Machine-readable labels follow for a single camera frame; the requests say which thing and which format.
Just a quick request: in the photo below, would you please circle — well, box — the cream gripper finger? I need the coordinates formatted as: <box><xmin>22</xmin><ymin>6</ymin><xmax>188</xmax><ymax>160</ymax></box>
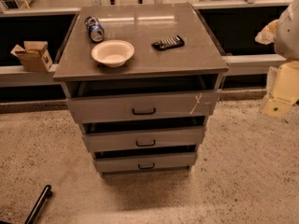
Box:
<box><xmin>261</xmin><ymin>61</ymin><xmax>299</xmax><ymax>118</ymax></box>

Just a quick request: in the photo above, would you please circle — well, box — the grey top drawer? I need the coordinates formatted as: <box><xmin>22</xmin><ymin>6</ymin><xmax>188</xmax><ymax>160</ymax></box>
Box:
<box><xmin>66</xmin><ymin>91</ymin><xmax>220</xmax><ymax>123</ymax></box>

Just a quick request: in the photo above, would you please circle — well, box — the grey drawer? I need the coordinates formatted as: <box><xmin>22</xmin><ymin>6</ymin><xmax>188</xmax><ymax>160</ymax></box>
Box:
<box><xmin>93</xmin><ymin>152</ymin><xmax>197</xmax><ymax>173</ymax></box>
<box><xmin>66</xmin><ymin>91</ymin><xmax>220</xmax><ymax>123</ymax></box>
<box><xmin>82</xmin><ymin>127</ymin><xmax>206</xmax><ymax>152</ymax></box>

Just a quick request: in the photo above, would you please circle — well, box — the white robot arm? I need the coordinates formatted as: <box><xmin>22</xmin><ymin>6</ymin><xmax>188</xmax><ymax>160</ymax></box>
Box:
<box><xmin>255</xmin><ymin>0</ymin><xmax>299</xmax><ymax>118</ymax></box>

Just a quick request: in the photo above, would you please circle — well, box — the grey middle drawer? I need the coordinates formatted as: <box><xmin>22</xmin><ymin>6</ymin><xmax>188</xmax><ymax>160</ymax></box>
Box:
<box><xmin>82</xmin><ymin>127</ymin><xmax>206</xmax><ymax>152</ymax></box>

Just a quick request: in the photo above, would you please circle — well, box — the grey bottom drawer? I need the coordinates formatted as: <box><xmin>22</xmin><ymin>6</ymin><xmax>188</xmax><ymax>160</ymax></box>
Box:
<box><xmin>93</xmin><ymin>152</ymin><xmax>197</xmax><ymax>173</ymax></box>

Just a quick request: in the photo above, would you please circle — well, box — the grey drawer cabinet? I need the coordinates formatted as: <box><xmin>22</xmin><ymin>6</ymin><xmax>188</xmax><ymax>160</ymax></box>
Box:
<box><xmin>53</xmin><ymin>3</ymin><xmax>228</xmax><ymax>176</ymax></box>

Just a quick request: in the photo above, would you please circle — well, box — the black remote control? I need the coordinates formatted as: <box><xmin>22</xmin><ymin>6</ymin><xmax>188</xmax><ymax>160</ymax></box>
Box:
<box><xmin>151</xmin><ymin>35</ymin><xmax>185</xmax><ymax>51</ymax></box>

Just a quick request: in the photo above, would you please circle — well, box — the white paper bowl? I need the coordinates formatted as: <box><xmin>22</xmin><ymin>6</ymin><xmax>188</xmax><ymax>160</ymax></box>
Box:
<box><xmin>92</xmin><ymin>40</ymin><xmax>135</xmax><ymax>68</ymax></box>

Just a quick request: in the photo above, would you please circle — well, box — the blue soda can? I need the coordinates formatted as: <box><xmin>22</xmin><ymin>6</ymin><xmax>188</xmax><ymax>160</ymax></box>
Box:
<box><xmin>84</xmin><ymin>16</ymin><xmax>105</xmax><ymax>42</ymax></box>

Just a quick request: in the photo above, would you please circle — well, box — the small cardboard box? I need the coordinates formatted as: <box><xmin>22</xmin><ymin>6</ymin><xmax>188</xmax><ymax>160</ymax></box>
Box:
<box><xmin>10</xmin><ymin>41</ymin><xmax>52</xmax><ymax>72</ymax></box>

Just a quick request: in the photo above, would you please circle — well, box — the black bar handle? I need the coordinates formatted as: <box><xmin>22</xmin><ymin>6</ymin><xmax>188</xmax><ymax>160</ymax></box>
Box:
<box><xmin>24</xmin><ymin>185</ymin><xmax>52</xmax><ymax>224</ymax></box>

